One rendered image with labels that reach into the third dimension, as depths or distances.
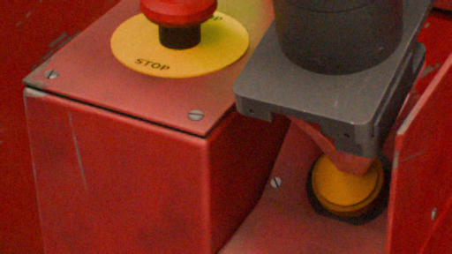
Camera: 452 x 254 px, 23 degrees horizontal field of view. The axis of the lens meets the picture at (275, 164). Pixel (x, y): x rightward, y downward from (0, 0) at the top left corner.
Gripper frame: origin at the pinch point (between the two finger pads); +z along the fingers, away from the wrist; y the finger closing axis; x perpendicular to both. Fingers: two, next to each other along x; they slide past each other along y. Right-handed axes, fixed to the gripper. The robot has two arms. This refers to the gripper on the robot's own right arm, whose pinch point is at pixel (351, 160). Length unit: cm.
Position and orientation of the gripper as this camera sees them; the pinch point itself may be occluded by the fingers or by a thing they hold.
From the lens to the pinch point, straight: 57.8
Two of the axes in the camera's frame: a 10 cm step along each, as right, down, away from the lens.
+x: -9.1, -2.4, 3.4
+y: 4.0, -7.3, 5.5
